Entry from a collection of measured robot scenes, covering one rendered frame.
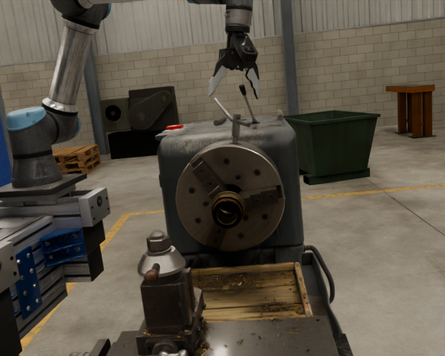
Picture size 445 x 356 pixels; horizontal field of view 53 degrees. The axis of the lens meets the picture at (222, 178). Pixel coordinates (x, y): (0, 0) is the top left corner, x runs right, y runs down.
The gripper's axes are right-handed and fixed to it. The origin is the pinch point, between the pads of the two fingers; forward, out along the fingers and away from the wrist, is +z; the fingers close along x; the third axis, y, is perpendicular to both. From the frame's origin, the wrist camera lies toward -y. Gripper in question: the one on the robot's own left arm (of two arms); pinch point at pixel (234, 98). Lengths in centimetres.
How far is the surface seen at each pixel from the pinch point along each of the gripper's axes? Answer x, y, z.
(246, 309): 6, -36, 47
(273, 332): 10, -60, 38
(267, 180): -7.6, -11.4, 21.6
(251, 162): -3.0, -9.6, 16.8
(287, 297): -5, -35, 45
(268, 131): -14.1, 6.1, 9.7
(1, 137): 133, 475, 84
